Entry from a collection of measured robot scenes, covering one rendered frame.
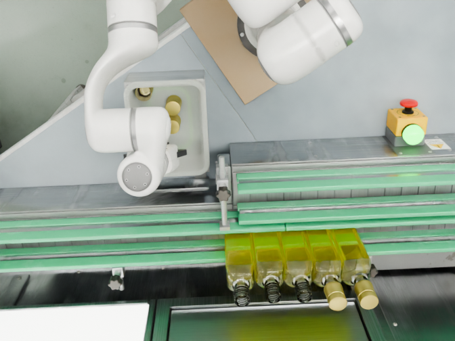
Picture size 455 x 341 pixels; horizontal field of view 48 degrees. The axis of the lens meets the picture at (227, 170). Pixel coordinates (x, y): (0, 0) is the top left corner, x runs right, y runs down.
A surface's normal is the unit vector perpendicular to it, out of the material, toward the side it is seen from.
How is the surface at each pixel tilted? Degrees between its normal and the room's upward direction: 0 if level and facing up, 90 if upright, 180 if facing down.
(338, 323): 90
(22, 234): 90
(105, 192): 90
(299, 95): 0
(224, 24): 0
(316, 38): 6
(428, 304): 89
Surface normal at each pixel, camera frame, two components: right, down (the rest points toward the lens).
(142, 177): 0.02, 0.19
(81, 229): -0.04, -0.90
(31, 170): 0.03, 0.44
